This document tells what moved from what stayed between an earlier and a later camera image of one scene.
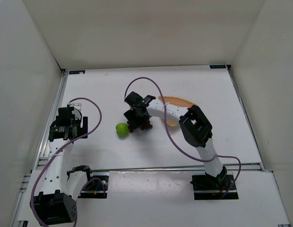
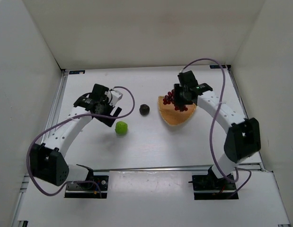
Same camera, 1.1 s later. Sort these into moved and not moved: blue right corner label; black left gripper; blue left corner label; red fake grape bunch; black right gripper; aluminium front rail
Moved: black right gripper; black left gripper; red fake grape bunch
Not moved: aluminium front rail; blue left corner label; blue right corner label
